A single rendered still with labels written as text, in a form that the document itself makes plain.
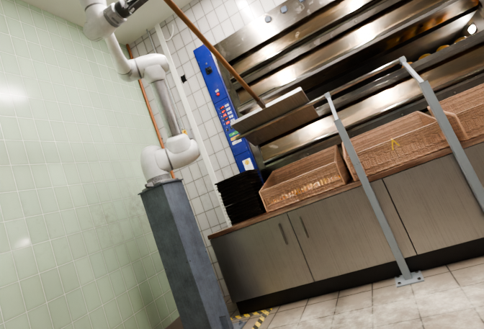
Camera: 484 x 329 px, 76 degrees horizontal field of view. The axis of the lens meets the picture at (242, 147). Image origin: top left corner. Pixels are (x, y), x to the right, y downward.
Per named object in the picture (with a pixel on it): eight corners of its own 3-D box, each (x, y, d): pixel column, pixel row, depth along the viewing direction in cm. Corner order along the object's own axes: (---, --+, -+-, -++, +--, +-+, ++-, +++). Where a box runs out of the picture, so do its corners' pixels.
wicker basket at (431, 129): (356, 176, 232) (341, 142, 236) (436, 146, 213) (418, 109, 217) (353, 182, 187) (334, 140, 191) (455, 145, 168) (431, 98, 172)
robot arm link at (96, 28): (106, 24, 137) (96, -2, 139) (83, 42, 143) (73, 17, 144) (123, 32, 148) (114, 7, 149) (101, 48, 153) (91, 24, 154)
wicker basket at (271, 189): (284, 202, 253) (271, 170, 258) (352, 178, 233) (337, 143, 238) (265, 214, 209) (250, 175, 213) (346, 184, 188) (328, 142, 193)
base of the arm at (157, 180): (136, 193, 197) (134, 185, 198) (160, 188, 217) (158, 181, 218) (157, 183, 190) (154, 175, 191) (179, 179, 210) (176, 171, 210)
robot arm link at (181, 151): (172, 168, 219) (202, 158, 223) (173, 172, 203) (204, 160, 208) (133, 61, 208) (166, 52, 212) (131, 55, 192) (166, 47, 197)
